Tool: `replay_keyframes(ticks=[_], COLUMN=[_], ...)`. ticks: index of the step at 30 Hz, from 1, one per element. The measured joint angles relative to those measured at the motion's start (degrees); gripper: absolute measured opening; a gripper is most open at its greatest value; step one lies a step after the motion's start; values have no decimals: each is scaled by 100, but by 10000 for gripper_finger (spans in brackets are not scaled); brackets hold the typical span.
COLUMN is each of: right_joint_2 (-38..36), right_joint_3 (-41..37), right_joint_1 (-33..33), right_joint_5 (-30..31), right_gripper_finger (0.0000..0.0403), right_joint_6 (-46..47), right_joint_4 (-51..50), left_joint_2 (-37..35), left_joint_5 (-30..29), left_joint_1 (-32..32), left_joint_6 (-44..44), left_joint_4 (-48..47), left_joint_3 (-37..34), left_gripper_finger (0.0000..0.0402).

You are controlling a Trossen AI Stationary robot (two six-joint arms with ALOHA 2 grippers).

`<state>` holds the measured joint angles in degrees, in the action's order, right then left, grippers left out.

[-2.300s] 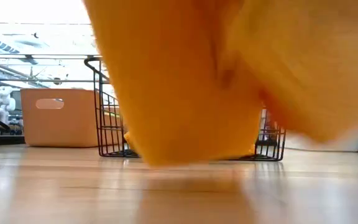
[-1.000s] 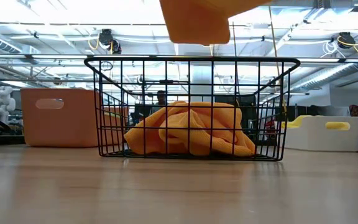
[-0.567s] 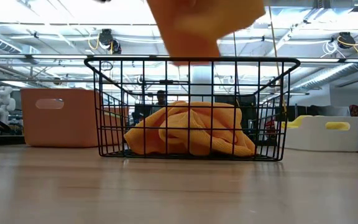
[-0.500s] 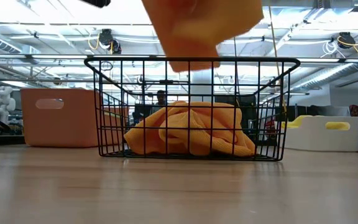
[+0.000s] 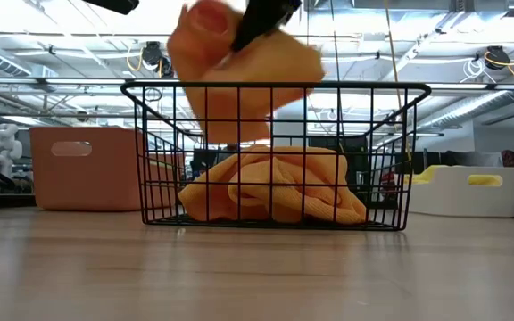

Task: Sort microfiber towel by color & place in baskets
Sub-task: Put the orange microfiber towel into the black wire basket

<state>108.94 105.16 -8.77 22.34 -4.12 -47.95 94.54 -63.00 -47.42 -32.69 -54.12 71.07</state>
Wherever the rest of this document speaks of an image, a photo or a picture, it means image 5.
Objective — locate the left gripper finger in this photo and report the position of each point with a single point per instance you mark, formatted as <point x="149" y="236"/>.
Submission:
<point x="121" y="5"/>

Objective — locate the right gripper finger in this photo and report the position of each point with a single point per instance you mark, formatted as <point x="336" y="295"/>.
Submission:
<point x="266" y="15"/>

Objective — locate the orange microfiber towel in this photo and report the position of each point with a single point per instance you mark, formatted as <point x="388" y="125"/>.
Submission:
<point x="288" y="200"/>
<point x="257" y="102"/>

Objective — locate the yellow microfiber towel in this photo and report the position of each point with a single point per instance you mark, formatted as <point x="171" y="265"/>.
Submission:
<point x="484" y="180"/>
<point x="431" y="174"/>

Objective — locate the black monitor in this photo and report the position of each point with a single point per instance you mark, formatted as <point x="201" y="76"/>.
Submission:
<point x="357" y="147"/>

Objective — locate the white robot figurine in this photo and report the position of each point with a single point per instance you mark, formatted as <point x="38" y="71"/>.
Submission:
<point x="5" y="147"/>

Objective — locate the white plastic basket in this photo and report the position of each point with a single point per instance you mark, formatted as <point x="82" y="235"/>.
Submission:
<point x="453" y="200"/>

